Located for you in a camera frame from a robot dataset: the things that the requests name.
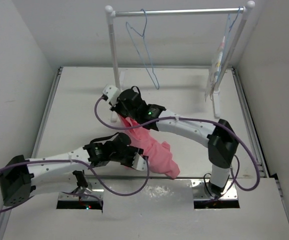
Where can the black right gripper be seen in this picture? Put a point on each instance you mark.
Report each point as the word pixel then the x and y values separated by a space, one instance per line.
pixel 117 107

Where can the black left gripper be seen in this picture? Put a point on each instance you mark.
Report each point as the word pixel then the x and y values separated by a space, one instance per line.
pixel 133 150

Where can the pink t shirt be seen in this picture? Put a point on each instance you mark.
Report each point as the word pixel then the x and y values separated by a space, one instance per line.
pixel 159 154

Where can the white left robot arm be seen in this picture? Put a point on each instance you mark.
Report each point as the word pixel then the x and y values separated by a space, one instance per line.
pixel 22 177

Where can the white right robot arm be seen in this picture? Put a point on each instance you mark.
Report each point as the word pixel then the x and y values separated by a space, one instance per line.
pixel 220 144

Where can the white patterned hanging garment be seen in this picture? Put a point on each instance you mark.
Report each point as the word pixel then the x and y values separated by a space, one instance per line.
pixel 214 69

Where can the white clothes rack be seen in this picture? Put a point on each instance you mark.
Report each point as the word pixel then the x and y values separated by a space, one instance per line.
pixel 236 32

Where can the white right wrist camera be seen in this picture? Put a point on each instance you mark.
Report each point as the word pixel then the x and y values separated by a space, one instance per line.
pixel 111 94

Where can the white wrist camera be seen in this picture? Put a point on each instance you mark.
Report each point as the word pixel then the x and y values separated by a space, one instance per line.
pixel 111 94
pixel 140 162

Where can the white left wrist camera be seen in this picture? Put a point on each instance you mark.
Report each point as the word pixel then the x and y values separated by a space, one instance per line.
pixel 140 162

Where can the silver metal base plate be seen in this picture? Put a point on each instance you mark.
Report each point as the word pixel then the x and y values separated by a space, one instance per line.
pixel 156 188

